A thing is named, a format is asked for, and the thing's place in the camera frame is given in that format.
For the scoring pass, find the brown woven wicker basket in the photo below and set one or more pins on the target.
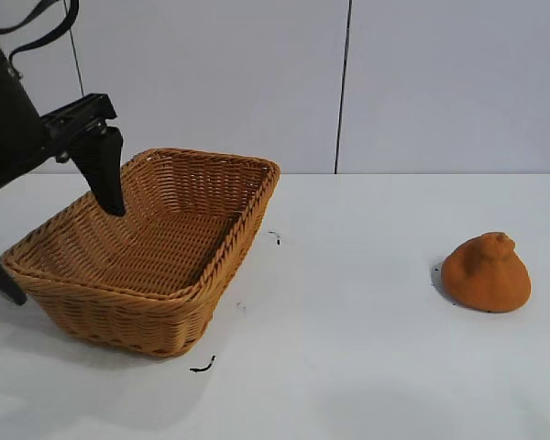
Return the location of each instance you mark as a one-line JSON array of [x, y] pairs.
[[165, 256]]

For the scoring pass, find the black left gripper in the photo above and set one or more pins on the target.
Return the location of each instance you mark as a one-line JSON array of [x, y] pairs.
[[4, 119]]

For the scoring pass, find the knobbed orange fruit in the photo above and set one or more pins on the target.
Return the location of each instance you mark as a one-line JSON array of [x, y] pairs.
[[486, 284]]

